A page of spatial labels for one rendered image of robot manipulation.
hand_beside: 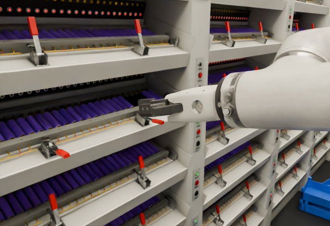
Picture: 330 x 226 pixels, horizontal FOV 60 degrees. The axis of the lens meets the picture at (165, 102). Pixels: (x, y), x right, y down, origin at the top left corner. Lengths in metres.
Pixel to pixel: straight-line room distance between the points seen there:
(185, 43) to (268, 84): 0.53
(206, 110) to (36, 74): 0.33
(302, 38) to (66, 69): 0.43
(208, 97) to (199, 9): 0.51
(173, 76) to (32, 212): 0.54
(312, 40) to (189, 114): 0.20
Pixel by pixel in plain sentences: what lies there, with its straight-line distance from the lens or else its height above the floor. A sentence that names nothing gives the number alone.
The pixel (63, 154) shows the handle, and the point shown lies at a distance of 0.59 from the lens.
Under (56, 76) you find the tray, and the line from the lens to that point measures 0.61.
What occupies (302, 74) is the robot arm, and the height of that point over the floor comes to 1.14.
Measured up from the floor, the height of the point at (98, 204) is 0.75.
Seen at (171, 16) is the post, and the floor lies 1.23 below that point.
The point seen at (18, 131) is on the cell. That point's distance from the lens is 0.69.
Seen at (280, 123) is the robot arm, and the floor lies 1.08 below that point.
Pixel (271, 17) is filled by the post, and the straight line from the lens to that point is 1.51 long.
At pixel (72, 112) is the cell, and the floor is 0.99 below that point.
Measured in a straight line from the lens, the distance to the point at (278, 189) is 2.02.
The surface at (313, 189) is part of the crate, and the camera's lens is 2.36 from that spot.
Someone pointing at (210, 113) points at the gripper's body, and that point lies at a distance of 0.42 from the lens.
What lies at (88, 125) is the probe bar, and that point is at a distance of 0.72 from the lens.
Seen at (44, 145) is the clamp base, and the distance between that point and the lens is 0.65.
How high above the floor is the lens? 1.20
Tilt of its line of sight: 15 degrees down
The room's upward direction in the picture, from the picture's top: straight up
